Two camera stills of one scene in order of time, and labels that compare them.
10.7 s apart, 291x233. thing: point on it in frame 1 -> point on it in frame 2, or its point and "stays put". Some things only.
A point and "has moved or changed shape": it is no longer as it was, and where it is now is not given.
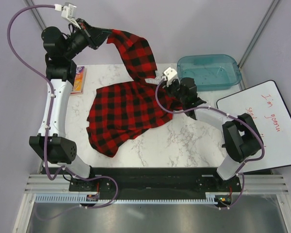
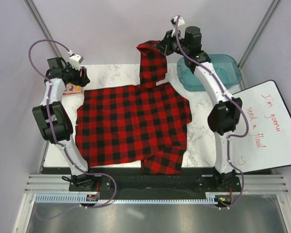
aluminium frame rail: [262, 184] stays put
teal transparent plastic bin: [211, 72] stays put
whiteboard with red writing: [264, 107] stays put
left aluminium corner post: [36, 14] stays put
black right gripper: [172, 83] -> [167, 41]
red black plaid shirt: [120, 112] has moved or changed shape
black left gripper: [100, 34] -> [81, 81]
